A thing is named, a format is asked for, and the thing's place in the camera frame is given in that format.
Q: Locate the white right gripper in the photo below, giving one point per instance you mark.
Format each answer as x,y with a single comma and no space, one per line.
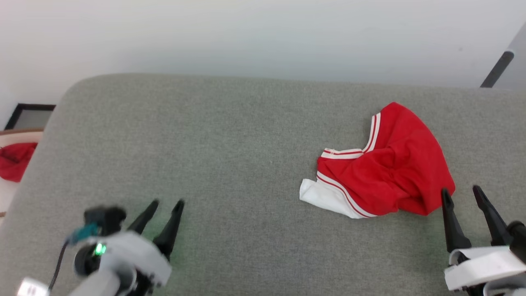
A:
481,267

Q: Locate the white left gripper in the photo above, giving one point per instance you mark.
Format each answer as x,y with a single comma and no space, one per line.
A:
135,255

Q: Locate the red basketball jersey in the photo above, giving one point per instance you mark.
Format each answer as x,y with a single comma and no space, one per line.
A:
394,172

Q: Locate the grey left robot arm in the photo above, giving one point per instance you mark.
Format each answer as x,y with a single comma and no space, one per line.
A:
102,285

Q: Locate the beige laundry basket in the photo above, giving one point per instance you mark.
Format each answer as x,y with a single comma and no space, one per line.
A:
8,193

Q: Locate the dark grey bar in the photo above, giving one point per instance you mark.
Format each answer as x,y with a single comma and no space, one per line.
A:
497,69

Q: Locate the red cloth in basket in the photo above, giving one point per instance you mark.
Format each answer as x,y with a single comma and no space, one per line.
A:
14,160

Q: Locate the light grey slanted panel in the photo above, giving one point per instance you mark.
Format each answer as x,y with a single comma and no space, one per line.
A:
515,61

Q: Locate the black framed panel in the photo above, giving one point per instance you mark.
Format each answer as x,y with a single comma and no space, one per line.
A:
28,117

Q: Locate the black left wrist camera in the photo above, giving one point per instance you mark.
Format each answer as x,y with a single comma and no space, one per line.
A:
107,218

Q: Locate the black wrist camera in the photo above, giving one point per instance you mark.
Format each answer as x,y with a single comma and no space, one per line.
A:
518,240
107,218

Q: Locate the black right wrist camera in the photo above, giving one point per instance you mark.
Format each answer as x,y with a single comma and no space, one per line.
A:
518,240

